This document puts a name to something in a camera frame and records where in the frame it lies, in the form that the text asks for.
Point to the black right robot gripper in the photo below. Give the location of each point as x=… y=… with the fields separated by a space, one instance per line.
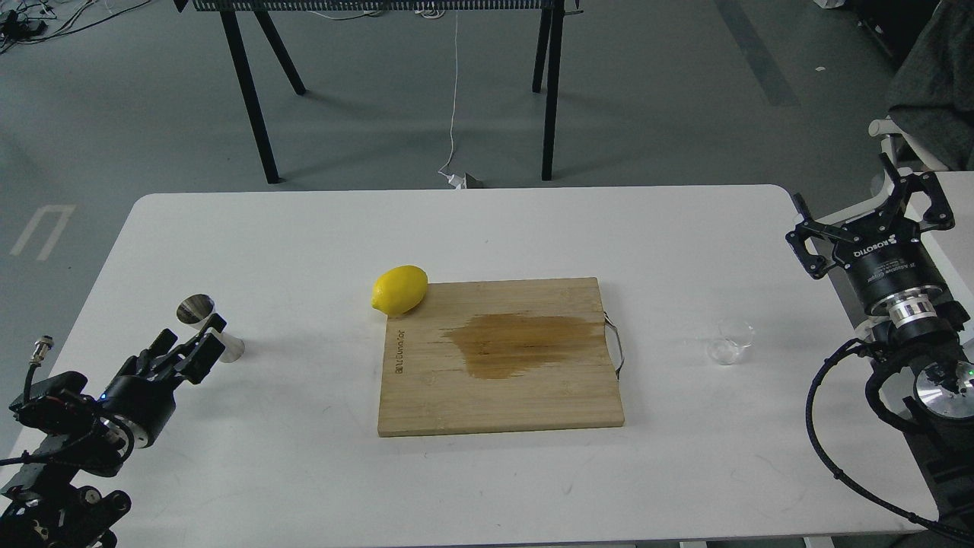
x=890 y=262

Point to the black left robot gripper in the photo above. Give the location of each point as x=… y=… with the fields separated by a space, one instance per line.
x=141 y=395

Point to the clear small measuring cup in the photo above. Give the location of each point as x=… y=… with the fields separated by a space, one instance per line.
x=732 y=344

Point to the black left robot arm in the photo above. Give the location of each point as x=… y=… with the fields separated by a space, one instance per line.
x=95 y=435

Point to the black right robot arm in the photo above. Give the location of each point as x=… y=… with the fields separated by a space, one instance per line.
x=921 y=378

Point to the white side table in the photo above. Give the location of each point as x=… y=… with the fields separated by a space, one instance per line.
x=952 y=250

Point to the white office chair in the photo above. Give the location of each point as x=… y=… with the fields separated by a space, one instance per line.
x=906 y=154

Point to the person in grey clothes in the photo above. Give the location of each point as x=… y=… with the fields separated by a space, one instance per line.
x=931 y=95

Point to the yellow lemon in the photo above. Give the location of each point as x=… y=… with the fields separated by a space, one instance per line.
x=399 y=290

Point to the bamboo cutting board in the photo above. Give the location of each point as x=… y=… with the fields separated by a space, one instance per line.
x=499 y=356

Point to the black metal frame table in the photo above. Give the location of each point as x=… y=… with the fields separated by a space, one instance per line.
x=308 y=43

